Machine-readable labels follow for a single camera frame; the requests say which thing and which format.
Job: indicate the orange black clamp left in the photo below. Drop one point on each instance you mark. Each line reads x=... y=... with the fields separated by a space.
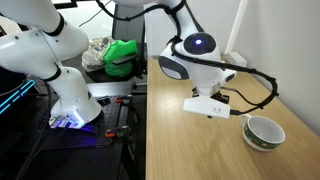
x=116 y=131

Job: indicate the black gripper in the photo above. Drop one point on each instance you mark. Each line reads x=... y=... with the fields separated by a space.
x=217 y=96

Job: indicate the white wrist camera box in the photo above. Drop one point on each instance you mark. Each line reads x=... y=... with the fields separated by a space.
x=207 y=106

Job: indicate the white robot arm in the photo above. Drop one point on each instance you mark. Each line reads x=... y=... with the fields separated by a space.
x=192 y=55

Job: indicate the orange black clamp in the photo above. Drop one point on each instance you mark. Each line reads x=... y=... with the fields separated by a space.
x=116 y=131
x=123 y=99

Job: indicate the orange black clamp right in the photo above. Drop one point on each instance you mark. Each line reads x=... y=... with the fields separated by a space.
x=123 y=99

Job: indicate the white plastic bag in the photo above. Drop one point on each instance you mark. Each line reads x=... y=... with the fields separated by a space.
x=92 y=58

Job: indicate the green cloth bag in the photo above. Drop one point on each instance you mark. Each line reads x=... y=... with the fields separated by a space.
x=117 y=50

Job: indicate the cyan lit computer case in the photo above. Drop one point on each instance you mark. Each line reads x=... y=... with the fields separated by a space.
x=13 y=97

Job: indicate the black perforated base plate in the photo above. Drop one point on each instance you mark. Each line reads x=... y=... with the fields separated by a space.
x=72 y=131

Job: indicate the white green patterned cup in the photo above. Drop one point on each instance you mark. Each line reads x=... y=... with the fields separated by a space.
x=261 y=133

